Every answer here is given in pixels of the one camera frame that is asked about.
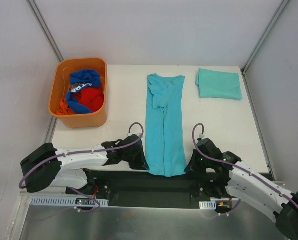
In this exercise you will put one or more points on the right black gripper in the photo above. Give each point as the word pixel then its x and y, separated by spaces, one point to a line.
pixel 195 160

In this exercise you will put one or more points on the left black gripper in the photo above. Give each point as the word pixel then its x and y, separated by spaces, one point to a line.
pixel 137 157

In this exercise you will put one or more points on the light blue t shirt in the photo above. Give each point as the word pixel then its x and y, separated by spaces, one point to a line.
pixel 164 133

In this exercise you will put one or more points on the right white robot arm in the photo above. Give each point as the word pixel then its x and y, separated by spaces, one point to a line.
pixel 235 178

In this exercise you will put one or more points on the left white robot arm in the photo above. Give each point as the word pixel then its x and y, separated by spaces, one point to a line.
pixel 54 167

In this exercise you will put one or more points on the red t shirt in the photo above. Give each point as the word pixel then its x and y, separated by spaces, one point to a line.
pixel 91 97

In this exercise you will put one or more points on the folded teal t shirt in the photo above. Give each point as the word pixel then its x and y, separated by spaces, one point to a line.
pixel 217 84

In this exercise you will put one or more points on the orange t shirt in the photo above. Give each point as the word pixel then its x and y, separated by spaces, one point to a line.
pixel 64 109

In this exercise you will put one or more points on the royal blue t shirt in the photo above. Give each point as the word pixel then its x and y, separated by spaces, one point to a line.
pixel 78 81

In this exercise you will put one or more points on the orange plastic bin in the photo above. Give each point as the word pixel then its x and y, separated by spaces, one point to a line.
pixel 61 85

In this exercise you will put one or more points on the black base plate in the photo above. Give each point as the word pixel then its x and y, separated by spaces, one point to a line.
pixel 137 189

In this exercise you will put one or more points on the right white cable duct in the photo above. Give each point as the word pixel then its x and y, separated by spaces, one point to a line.
pixel 207 205

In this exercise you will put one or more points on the white cable duct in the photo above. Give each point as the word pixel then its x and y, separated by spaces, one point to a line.
pixel 207 205
pixel 62 201

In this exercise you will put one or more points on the left white cable duct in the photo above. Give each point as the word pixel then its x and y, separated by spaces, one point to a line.
pixel 62 201

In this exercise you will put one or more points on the left aluminium corner post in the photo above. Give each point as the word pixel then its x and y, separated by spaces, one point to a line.
pixel 44 27

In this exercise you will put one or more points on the aluminium corner post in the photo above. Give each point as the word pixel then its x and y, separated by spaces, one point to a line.
pixel 44 27
pixel 260 43

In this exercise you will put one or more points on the right aluminium corner post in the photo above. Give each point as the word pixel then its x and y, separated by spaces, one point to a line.
pixel 260 43

